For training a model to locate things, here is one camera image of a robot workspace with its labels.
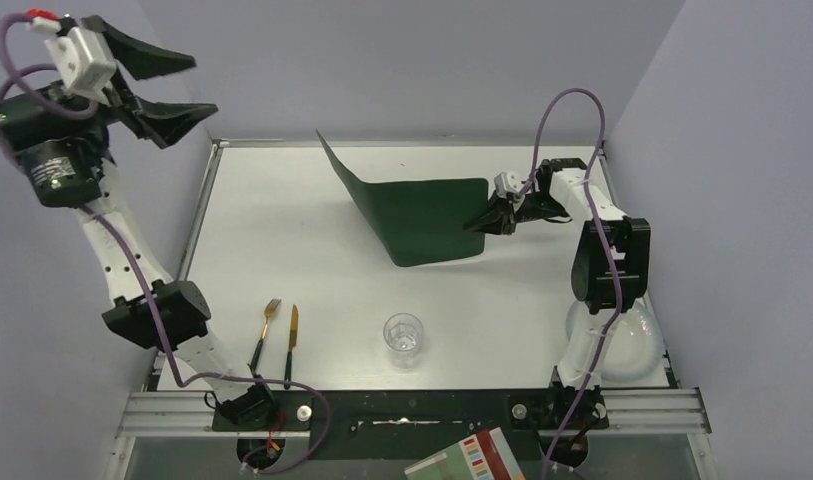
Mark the gold knife black handle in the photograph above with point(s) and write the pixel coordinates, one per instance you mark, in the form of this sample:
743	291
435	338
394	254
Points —
292	342

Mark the gold fork black handle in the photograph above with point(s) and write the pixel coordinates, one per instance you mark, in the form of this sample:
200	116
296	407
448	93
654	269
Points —
268	314

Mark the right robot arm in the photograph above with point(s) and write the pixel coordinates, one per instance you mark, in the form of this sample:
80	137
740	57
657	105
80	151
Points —
609	271

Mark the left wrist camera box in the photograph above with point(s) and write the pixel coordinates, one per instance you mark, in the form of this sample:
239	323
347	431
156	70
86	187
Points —
84	62

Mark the white plate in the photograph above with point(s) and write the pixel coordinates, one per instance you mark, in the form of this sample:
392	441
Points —
633	350

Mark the green placemat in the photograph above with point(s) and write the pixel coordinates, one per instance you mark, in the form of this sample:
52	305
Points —
418	222

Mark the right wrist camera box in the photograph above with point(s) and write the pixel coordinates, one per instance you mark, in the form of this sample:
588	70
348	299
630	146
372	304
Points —
508	184

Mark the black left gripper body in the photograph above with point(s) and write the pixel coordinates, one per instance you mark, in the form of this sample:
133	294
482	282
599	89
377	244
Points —
124	92

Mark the clear plastic cup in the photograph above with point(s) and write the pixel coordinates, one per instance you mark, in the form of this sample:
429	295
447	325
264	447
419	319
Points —
403	334

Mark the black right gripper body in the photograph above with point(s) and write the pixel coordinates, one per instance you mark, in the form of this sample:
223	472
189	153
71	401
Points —
524	203

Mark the colourful booklet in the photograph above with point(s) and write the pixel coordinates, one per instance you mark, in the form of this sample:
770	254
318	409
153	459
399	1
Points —
485	455

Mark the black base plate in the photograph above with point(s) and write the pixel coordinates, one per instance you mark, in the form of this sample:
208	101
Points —
409	424

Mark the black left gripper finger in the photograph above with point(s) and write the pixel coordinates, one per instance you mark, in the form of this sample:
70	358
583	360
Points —
141	59
165	124

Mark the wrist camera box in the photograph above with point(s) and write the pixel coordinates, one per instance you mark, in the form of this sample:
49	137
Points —
84	62
508	184

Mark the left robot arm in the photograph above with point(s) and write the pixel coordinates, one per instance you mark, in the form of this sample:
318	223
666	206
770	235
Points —
149	307

